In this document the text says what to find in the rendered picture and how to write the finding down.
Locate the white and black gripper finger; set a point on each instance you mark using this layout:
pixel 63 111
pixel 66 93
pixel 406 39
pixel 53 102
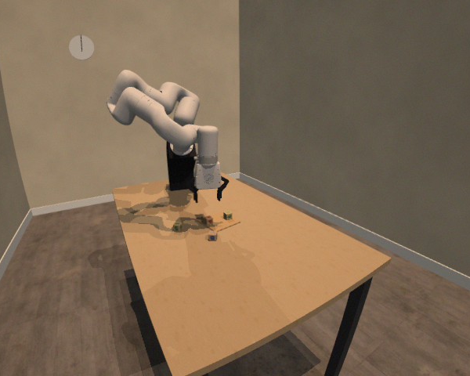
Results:
pixel 223 186
pixel 194 190

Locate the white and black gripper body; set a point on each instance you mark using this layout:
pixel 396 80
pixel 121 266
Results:
pixel 207 176

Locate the tan flat mat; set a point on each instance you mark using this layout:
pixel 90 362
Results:
pixel 219 223

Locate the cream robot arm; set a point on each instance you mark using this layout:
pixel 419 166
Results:
pixel 133 97

